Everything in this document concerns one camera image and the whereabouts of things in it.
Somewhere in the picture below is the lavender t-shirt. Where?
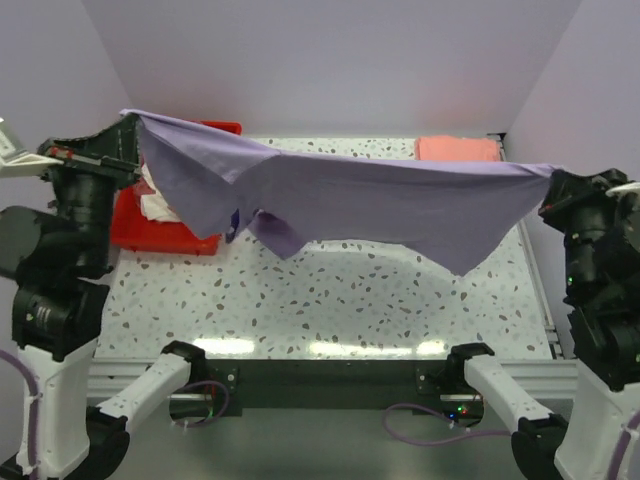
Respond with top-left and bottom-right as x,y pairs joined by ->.
135,111 -> 553,275

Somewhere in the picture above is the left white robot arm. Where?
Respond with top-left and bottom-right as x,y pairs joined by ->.
1,113 -> 206,479

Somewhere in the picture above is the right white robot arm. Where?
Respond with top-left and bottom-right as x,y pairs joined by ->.
444,169 -> 639,479

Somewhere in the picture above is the dusty pink t-shirt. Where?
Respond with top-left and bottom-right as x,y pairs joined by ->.
131,177 -> 157,202

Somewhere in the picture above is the red plastic bin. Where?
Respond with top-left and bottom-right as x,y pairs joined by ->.
111,111 -> 241,255

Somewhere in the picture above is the white t-shirt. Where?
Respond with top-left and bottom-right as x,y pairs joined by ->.
137,163 -> 181,223

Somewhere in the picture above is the folded salmon t-shirt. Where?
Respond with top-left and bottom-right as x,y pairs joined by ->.
415,135 -> 501,162

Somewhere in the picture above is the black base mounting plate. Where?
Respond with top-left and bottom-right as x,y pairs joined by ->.
169,359 -> 484,426

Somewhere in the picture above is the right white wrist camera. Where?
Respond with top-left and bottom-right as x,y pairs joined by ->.
606,181 -> 640,197

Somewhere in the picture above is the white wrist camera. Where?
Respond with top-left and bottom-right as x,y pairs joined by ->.
0,118 -> 64,178
606,181 -> 640,197

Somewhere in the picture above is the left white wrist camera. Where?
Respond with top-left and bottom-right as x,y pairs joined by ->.
0,118 -> 64,178

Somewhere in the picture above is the right aluminium rail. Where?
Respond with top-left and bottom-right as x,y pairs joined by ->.
487,130 -> 594,401

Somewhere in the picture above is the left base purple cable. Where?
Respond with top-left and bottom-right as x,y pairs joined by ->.
172,382 -> 231,431

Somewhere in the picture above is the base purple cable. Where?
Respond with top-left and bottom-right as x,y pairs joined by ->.
172,382 -> 231,431
383,403 -> 516,447

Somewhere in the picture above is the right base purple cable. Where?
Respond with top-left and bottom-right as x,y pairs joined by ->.
383,403 -> 516,447

